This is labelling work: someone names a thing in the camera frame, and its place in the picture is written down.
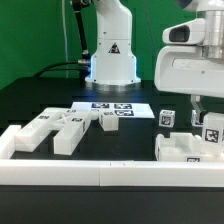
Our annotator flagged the white front fence wall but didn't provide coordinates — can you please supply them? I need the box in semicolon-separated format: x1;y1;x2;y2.
0;160;224;187

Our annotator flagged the white chair back frame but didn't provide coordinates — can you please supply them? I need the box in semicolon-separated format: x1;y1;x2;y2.
15;108;91;155

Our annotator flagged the white fence wall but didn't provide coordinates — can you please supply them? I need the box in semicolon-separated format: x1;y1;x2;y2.
0;160;224;187
0;125;21;159

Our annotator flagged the small tagged cube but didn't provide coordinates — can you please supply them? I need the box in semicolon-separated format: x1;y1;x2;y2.
159;110;175;128
191;110;203;127

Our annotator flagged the small tagged cube left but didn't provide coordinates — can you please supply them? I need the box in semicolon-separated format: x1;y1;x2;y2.
159;110;175;128

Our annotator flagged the small tagged cube right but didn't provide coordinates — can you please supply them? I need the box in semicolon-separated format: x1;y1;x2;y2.
191;110;203;127

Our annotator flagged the black hose cable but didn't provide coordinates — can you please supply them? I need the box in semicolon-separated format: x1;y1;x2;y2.
32;0;92;79

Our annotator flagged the white left fence wall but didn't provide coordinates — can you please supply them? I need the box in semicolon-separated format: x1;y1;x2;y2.
0;125;21;159

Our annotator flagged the white tag base sheet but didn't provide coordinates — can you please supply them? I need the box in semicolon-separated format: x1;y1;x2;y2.
71;102;154;119

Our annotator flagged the white chair seat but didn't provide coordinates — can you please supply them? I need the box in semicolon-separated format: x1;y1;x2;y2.
155;132;224;162

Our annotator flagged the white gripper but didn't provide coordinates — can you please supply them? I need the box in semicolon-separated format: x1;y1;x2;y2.
154;18;224;123

